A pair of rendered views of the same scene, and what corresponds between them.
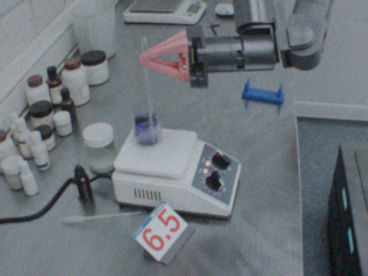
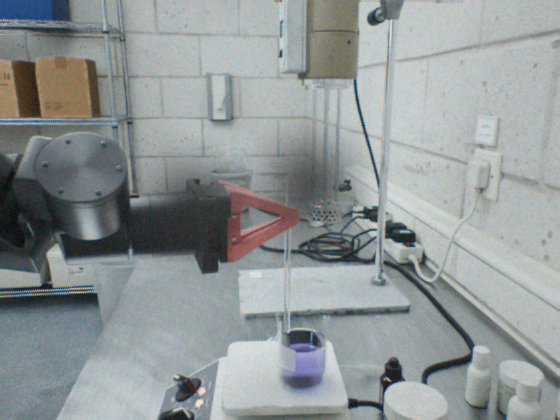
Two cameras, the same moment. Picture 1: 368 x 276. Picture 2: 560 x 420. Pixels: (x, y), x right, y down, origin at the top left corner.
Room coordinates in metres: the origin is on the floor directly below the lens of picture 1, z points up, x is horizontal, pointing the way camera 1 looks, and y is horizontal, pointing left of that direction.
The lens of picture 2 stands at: (1.06, -0.08, 1.12)
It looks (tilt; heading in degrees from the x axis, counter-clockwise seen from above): 14 degrees down; 163
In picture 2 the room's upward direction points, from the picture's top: straight up
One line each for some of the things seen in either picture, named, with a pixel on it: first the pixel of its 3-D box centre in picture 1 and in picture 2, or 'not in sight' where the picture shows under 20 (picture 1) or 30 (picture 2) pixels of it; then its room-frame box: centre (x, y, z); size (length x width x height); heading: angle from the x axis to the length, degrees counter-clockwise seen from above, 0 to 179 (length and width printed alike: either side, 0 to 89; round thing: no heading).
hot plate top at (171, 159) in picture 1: (156, 150); (282, 373); (0.64, 0.05, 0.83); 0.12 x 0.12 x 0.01; 76
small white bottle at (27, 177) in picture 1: (27, 177); (479, 375); (0.63, 0.30, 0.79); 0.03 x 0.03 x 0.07
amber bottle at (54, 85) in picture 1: (54, 85); not in sight; (0.96, 0.31, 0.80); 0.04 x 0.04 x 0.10
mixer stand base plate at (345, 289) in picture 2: not in sight; (317, 287); (0.27, 0.23, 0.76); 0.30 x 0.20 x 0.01; 80
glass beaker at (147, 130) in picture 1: (145, 124); (302, 344); (0.65, 0.07, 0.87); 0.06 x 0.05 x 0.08; 155
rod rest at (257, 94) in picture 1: (263, 89); not in sight; (0.93, -0.19, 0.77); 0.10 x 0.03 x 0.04; 68
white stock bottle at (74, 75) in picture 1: (75, 80); not in sight; (0.97, 0.26, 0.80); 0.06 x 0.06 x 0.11
